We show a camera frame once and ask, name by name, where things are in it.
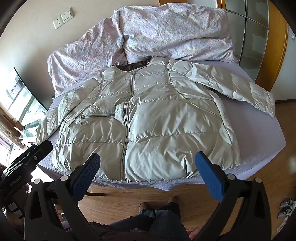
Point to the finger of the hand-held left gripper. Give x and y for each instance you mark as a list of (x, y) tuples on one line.
[(34, 154)]

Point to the wooden wardrobe with glass doors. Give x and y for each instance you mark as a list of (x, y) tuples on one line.
[(256, 37)]

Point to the grey patterned slipper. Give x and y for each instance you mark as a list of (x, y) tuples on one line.
[(286, 212), (288, 202)]

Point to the bed with lilac sheet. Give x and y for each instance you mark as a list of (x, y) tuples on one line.
[(259, 134)]

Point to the brown slipper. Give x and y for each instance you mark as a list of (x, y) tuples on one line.
[(143, 206), (173, 200)]

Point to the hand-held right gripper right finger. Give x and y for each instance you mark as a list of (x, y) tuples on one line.
[(207, 171)]

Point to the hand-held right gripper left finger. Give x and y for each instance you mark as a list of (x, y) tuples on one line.
[(89, 170)]

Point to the pink floral duvet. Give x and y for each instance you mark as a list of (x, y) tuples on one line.
[(166, 32)]

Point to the person's legs in dark jeans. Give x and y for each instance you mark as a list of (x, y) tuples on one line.
[(148, 224)]

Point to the wooden headboard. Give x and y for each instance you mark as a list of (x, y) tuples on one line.
[(163, 1)]

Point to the pale green puffer jacket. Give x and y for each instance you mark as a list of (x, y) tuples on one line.
[(148, 120)]

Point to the glass window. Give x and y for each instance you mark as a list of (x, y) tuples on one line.
[(20, 102)]

